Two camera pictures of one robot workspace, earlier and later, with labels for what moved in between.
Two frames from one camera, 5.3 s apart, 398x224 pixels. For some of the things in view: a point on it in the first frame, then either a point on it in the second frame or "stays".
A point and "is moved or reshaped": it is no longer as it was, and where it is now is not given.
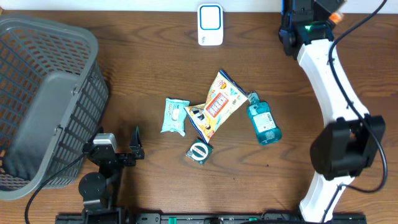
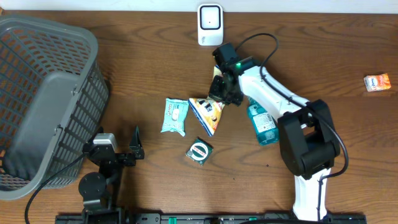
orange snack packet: (336, 17) → (375, 83)
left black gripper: (136, 152) stays
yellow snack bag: (225, 97) is moved or reshaped
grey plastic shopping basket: (53, 96) stays
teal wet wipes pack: (175, 116) stays
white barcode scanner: (210, 24) stays
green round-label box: (199, 151) stays
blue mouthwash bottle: (267, 130) stays
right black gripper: (328, 20) → (212, 92)
